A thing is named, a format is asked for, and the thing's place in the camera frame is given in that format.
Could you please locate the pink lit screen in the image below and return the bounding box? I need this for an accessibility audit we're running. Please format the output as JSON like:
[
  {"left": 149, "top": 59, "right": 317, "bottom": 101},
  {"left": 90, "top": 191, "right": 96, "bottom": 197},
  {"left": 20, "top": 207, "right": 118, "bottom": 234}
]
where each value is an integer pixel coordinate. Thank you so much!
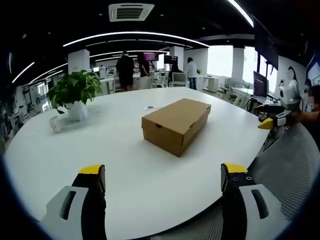
[{"left": 144, "top": 52, "right": 160, "bottom": 62}]

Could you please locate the ceiling air conditioner unit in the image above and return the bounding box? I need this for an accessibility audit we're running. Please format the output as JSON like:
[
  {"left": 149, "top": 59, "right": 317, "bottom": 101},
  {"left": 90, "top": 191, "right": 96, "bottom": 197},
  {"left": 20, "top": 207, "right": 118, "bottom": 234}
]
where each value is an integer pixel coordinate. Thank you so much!
[{"left": 108, "top": 2, "right": 155, "bottom": 23}]

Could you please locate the person's head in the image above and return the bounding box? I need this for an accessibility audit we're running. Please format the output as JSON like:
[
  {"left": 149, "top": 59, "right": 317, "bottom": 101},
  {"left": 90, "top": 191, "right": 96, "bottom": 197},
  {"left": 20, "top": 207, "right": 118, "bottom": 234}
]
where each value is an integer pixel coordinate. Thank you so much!
[{"left": 306, "top": 84, "right": 320, "bottom": 112}]

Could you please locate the computer monitor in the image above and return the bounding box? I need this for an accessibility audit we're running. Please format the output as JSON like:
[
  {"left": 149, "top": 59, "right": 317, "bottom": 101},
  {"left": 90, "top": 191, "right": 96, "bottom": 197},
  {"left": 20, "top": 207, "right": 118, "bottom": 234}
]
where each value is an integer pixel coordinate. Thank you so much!
[{"left": 252, "top": 70, "right": 270, "bottom": 99}]

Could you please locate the brown cardboard shoe box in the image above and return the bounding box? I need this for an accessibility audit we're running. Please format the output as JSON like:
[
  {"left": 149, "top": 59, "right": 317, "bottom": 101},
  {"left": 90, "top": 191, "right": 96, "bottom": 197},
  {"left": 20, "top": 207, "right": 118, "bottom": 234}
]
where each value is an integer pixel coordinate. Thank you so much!
[{"left": 141, "top": 97, "right": 212, "bottom": 158}]

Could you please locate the white office chair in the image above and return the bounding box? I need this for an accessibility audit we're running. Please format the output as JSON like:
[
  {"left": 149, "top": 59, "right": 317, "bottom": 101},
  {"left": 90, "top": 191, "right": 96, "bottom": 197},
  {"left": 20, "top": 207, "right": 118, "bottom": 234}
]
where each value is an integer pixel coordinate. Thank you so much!
[{"left": 171, "top": 71, "right": 188, "bottom": 88}]

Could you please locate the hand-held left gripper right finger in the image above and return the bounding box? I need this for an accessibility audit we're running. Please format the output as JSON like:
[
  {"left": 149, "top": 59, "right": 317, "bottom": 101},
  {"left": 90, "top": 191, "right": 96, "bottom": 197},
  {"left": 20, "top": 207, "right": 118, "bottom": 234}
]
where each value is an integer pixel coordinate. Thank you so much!
[{"left": 220, "top": 162, "right": 292, "bottom": 240}]

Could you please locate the wall poster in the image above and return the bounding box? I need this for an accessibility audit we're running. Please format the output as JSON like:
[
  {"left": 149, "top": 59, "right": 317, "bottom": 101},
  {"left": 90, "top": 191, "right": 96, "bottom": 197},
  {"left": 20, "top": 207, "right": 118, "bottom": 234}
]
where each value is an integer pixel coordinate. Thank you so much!
[{"left": 277, "top": 55, "right": 308, "bottom": 88}]

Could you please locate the grey mesh office chair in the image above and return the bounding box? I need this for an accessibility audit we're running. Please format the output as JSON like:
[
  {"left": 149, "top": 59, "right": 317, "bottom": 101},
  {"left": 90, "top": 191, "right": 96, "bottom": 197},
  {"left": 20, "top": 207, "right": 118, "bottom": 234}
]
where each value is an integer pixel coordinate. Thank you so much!
[{"left": 159, "top": 122, "right": 320, "bottom": 240}]

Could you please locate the long curved ceiling light strip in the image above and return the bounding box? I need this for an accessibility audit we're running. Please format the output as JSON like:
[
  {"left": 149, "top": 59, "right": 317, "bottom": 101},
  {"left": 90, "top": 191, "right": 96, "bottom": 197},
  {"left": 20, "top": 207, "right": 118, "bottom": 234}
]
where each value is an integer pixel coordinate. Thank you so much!
[{"left": 62, "top": 31, "right": 210, "bottom": 48}]

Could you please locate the straight ceiling light strip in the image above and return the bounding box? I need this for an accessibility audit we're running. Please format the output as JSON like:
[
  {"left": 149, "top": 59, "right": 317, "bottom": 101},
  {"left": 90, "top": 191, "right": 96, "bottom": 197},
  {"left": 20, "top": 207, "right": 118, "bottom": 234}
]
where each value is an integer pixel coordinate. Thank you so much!
[{"left": 226, "top": 0, "right": 255, "bottom": 28}]

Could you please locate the green potted plant white pot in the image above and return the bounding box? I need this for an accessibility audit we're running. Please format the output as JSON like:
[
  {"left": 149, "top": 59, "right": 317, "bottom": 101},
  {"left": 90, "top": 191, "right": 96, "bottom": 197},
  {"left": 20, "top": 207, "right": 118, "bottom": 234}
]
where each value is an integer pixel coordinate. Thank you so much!
[{"left": 47, "top": 69, "right": 103, "bottom": 123}]

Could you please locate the large dark wall screen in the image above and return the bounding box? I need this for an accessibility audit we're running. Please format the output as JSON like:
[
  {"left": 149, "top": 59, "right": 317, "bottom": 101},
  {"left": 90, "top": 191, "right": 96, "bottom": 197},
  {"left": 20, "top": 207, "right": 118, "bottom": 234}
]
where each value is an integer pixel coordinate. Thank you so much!
[{"left": 252, "top": 14, "right": 280, "bottom": 71}]

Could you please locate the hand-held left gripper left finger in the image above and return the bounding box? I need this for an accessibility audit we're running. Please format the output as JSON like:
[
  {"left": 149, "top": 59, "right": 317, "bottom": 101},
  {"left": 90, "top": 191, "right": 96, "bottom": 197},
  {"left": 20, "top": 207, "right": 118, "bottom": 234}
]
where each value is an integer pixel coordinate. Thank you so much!
[{"left": 39, "top": 164, "right": 107, "bottom": 240}]

